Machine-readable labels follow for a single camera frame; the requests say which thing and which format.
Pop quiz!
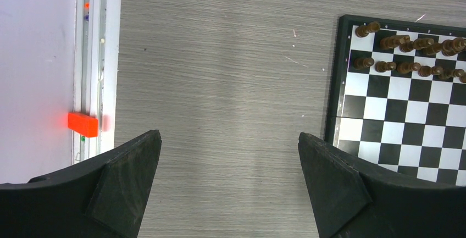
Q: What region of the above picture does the aluminium frame rail left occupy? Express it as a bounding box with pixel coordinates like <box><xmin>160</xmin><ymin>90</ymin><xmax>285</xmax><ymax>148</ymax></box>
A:
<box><xmin>71</xmin><ymin>0</ymin><xmax>121</xmax><ymax>164</ymax></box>

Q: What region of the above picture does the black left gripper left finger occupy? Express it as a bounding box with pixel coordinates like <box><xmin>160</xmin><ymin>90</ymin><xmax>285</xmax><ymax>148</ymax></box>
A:
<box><xmin>1</xmin><ymin>130</ymin><xmax>162</xmax><ymax>237</ymax></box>

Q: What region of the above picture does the black white chess board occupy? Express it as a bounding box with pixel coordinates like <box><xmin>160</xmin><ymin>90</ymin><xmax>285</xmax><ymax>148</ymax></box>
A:
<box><xmin>324</xmin><ymin>15</ymin><xmax>465</xmax><ymax>186</ymax></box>

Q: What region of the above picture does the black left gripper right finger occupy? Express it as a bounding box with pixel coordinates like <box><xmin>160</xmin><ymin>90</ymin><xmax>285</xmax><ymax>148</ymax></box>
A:
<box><xmin>298</xmin><ymin>132</ymin><xmax>465</xmax><ymax>237</ymax></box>

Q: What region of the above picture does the orange red block left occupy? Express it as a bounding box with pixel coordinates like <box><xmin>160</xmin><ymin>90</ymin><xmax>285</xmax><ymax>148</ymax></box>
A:
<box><xmin>68</xmin><ymin>112</ymin><xmax>98</xmax><ymax>138</ymax></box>

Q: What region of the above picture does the dark wooden pawn piece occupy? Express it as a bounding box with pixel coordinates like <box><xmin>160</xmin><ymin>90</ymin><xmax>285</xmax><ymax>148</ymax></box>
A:
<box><xmin>353</xmin><ymin>57</ymin><xmax>375</xmax><ymax>70</ymax></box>

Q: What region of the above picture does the dark wooden rook piece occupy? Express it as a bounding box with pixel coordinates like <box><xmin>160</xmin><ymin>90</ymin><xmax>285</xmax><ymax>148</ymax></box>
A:
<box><xmin>355</xmin><ymin>21</ymin><xmax>381</xmax><ymax>38</ymax></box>

